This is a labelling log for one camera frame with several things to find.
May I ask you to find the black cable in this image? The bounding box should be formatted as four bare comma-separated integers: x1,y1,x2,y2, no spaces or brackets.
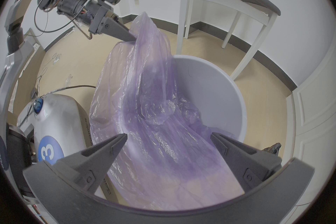
34,85,96,103
34,0,91,40

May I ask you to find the crumpled black plastic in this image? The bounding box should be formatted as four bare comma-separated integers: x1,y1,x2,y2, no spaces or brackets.
262,142,282,156

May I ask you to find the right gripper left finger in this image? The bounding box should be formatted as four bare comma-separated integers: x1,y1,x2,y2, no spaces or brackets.
56,133,129,194

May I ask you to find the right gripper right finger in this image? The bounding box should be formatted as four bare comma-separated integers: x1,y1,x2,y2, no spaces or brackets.
211,132,283,195

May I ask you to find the white wardrobe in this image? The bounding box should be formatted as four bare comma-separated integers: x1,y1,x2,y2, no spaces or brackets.
287,42,336,205

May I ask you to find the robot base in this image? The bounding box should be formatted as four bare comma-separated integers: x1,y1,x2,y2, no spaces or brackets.
6,94,117,204

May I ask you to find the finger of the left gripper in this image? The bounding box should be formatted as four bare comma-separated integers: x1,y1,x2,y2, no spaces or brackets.
98,17,138,42
111,13,132,32

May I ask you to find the purple plastic bag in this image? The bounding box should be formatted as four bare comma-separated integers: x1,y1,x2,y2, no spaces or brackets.
89,11,246,211

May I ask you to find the white trash bin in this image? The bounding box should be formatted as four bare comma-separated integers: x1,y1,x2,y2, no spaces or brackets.
110,43,247,146

